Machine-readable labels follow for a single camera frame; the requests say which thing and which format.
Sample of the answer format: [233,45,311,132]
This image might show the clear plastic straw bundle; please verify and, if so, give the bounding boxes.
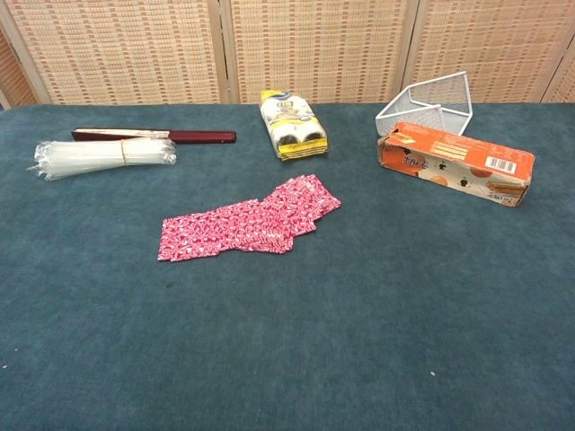
[27,137,179,182]

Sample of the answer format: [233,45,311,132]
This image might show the white wire mesh basket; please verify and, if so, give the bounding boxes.
[375,71,472,137]

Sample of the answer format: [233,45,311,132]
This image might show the pink patterned cloth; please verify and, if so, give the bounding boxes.
[209,199,296,255]

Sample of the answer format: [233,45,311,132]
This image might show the yellow plastic bag pack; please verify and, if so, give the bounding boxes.
[259,89,330,163]

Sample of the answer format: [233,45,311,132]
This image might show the orange cardboard box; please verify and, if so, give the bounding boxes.
[376,120,536,208]

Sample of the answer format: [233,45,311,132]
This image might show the woven bamboo screen panel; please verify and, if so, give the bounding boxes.
[218,0,421,105]
[403,0,575,103]
[542,53,575,104]
[0,0,231,106]
[0,26,40,110]

